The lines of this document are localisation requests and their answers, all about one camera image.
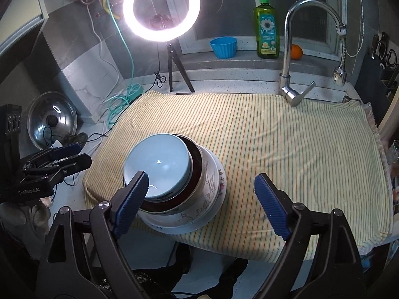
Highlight bead cord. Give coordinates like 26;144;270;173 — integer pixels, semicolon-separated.
343;0;366;57

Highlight yellow striped cloth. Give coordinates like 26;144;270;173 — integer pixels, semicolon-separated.
83;90;393;264

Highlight black ring light cable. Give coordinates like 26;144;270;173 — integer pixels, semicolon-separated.
154;45;166;88

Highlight chrome faucet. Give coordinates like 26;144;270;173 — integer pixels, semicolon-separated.
278;0;348;107

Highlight wooden shelf unit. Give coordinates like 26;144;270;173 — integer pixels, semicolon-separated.
379;78;399;138

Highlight black handled scissors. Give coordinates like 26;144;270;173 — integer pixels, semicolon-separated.
379;42;398;69

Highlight white cable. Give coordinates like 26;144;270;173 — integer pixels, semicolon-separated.
79;0;125;122

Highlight white ceramic bowl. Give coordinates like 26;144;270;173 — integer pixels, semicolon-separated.
123;133;192;200

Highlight person's left hand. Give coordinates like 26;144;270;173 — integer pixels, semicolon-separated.
19;197;53;237

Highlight white ring light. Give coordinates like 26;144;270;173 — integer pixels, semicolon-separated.
122;0;201;42

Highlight black tripod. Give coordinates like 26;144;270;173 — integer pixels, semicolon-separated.
166;43;195;93

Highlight large steel bowl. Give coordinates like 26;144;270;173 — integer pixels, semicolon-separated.
137;145;219;225

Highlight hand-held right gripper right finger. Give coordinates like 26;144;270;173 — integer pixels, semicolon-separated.
254;173;365;299

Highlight green dish soap bottle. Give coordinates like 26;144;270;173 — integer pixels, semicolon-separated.
254;0;280;59

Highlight green cable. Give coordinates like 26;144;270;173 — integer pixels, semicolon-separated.
106;0;144;125

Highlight glass pot lid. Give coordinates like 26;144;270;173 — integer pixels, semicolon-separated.
27;91;78;150

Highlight dark knife block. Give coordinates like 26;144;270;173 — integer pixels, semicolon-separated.
354;51;399;125

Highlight blue ribbed cup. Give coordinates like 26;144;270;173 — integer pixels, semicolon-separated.
210;37;238;59

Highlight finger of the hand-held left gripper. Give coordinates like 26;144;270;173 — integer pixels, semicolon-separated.
26;142;83;168
23;153;93;181

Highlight floral white plate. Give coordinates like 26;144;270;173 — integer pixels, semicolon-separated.
143;157;227;235

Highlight small clear glass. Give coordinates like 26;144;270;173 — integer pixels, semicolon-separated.
388;140;399;165

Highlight red steel bowl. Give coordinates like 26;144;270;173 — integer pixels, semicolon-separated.
123;134;204;215

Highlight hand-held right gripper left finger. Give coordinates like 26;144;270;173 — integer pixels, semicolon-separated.
36;171;150;299

